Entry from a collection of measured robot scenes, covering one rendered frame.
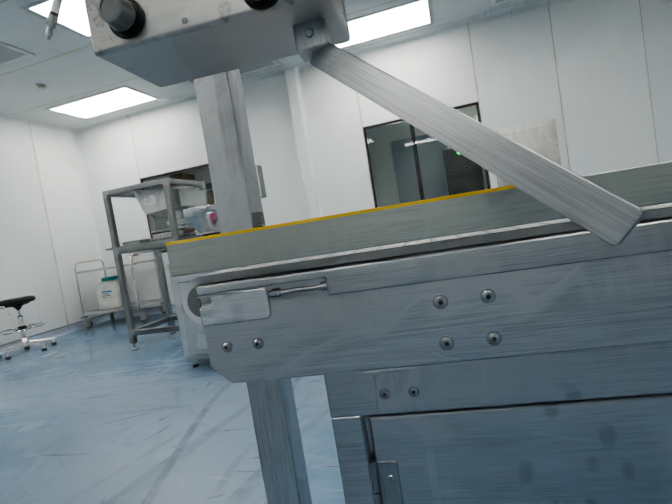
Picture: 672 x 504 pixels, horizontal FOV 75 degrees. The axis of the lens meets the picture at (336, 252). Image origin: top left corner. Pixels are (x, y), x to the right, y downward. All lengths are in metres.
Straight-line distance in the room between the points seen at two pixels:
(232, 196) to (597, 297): 0.53
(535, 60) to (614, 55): 0.78
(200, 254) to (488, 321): 0.27
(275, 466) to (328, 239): 0.51
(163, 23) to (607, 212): 0.37
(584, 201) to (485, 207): 0.11
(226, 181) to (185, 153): 5.91
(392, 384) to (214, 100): 0.52
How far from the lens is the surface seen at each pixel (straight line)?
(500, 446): 0.50
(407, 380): 0.46
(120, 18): 0.45
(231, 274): 0.45
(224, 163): 0.75
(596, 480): 0.54
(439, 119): 0.34
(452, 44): 5.80
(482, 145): 0.33
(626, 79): 5.90
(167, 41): 0.45
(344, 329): 0.41
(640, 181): 0.43
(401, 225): 0.39
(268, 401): 0.78
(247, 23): 0.43
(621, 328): 0.44
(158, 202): 4.35
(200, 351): 3.31
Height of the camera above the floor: 0.82
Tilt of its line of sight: 3 degrees down
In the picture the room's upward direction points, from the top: 9 degrees counter-clockwise
